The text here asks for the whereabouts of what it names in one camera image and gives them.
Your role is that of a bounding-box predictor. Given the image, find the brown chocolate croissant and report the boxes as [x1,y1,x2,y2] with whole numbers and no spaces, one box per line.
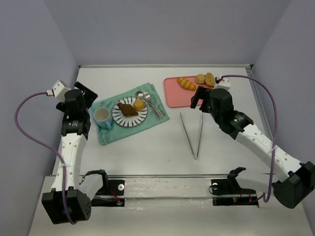
[117,102,138,117]

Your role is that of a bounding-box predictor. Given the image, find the round golden muffin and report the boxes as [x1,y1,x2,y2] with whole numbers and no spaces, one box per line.
[133,98,146,111]

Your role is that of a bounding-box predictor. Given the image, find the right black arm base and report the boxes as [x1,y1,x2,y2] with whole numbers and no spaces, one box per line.
[208,167,259,207]

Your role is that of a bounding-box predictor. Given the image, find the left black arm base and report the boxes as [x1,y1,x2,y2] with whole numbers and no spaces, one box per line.
[80,170,125,207]

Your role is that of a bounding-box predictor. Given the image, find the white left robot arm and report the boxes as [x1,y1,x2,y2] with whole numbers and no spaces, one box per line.
[41,81,102,224]

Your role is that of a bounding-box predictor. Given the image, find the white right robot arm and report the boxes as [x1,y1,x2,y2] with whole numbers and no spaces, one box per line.
[190,86,315,209]

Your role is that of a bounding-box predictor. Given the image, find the brown split bread roll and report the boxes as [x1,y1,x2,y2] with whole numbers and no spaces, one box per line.
[205,72,216,87]

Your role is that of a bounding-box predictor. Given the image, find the long yellow striped bread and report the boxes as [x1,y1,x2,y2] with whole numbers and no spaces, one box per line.
[177,77,196,91]

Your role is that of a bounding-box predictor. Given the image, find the round bun top centre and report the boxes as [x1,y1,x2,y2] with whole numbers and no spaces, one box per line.
[195,74,205,84]

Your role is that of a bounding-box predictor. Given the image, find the light blue mug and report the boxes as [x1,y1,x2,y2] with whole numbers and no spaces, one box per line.
[94,107,112,129]

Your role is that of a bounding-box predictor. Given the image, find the pink tray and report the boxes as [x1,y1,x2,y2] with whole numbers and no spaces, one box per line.
[163,76,216,108]

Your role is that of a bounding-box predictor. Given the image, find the teal cloth placemat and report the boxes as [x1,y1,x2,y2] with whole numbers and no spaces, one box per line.
[90,83,169,145]

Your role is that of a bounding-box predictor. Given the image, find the blue striped white plate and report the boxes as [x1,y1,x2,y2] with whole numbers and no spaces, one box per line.
[112,96,148,127]

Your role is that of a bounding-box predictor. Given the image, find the metal tongs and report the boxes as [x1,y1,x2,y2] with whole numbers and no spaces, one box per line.
[179,112,204,161]

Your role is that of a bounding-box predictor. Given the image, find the silver spoon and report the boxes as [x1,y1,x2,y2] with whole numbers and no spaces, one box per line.
[135,91,163,119]

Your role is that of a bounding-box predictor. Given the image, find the silver fork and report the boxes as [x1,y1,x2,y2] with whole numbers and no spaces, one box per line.
[143,91,162,119]

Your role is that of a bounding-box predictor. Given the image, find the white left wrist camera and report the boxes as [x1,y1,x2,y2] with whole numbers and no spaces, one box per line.
[46,80,71,102]

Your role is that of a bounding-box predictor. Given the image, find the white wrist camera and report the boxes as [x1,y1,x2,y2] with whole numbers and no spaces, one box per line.
[46,80,71,102]
[215,77,231,90]

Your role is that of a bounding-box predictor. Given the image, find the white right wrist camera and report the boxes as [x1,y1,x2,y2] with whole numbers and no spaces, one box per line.
[215,77,231,90]

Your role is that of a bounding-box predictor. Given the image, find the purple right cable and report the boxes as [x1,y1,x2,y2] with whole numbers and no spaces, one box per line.
[220,75,279,203]

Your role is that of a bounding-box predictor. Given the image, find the purple cable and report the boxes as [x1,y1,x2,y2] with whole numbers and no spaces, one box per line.
[220,75,279,203]
[14,91,78,225]

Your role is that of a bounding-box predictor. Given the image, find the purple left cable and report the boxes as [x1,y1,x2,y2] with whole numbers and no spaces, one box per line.
[14,91,78,225]

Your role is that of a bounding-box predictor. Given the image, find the aluminium front rail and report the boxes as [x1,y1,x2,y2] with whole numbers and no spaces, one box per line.
[108,175,227,200]

